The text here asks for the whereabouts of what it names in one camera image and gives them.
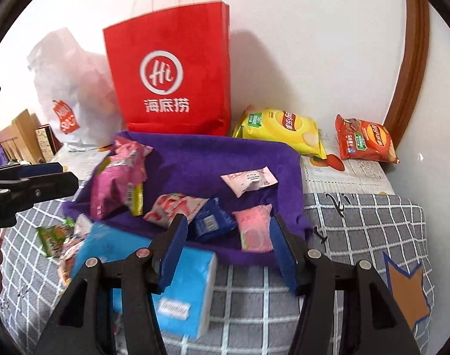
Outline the green snack packet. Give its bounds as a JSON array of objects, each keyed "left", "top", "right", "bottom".
[{"left": 36, "top": 217, "right": 75, "bottom": 257}]

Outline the magenta snack bag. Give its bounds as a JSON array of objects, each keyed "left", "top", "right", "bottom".
[{"left": 90, "top": 156, "right": 146, "bottom": 220}]

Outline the pink strawberry snack packet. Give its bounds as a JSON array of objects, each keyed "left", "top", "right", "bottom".
[{"left": 143, "top": 193, "right": 208, "bottom": 228}]

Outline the pink peach snack packet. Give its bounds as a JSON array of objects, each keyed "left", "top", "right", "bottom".
[{"left": 232, "top": 204, "right": 273, "bottom": 253}]

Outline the blue cookie packet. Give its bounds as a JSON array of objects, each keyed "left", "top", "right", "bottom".
[{"left": 189, "top": 196, "right": 238, "bottom": 243}]

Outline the pink candy packet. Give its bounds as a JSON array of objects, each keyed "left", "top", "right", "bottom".
[{"left": 110, "top": 136, "right": 154, "bottom": 184}]

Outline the wooden chair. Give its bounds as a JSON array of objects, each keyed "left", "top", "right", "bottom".
[{"left": 0, "top": 110, "right": 45, "bottom": 164}]

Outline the brown patterned box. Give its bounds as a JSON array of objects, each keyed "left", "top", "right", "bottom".
[{"left": 35, "top": 124, "right": 62, "bottom": 163}]

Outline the blue tissue pack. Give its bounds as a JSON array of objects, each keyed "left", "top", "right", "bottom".
[{"left": 71, "top": 216, "right": 217, "bottom": 339}]

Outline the white plastic Miniso bag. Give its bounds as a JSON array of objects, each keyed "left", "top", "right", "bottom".
[{"left": 28, "top": 28, "right": 124, "bottom": 151}]

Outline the grey checked bedsheet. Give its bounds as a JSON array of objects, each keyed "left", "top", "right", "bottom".
[{"left": 0, "top": 193, "right": 434, "bottom": 354}]

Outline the red chips bag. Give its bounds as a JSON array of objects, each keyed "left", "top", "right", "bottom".
[{"left": 335, "top": 114, "right": 399, "bottom": 164}]

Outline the light pink snack packet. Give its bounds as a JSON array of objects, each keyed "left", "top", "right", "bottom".
[{"left": 221, "top": 167, "right": 278, "bottom": 198}]

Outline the red paper shopping bag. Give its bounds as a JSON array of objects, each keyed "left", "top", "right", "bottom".
[{"left": 103, "top": 1, "right": 232, "bottom": 136}]

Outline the purple towel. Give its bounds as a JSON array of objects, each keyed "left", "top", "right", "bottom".
[{"left": 61, "top": 130, "right": 315, "bottom": 269}]

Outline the yellow chips bag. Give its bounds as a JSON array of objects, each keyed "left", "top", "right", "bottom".
[{"left": 232, "top": 108, "right": 327, "bottom": 159}]

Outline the brown wooden door frame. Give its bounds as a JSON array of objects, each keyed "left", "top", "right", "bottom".
[{"left": 384, "top": 0, "right": 430, "bottom": 147}]

